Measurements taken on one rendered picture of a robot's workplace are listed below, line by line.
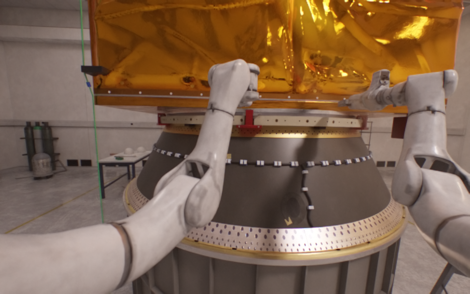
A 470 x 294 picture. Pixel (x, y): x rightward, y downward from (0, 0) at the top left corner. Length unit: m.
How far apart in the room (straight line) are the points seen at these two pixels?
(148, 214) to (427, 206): 0.44
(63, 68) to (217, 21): 7.73
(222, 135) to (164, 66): 0.68
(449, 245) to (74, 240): 0.42
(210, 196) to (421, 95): 0.54
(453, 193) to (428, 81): 0.28
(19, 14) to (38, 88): 2.31
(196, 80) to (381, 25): 0.98
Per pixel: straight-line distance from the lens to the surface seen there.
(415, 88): 0.62
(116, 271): 0.25
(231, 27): 1.01
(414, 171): 0.47
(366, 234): 1.04
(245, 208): 0.82
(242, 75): 0.40
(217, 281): 0.96
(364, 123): 1.33
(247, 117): 0.85
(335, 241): 0.92
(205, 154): 0.34
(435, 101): 0.60
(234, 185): 0.83
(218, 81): 0.39
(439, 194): 0.44
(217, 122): 0.36
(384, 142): 9.11
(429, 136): 0.56
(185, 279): 1.05
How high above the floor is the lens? 1.66
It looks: 7 degrees down
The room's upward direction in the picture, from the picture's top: 1 degrees clockwise
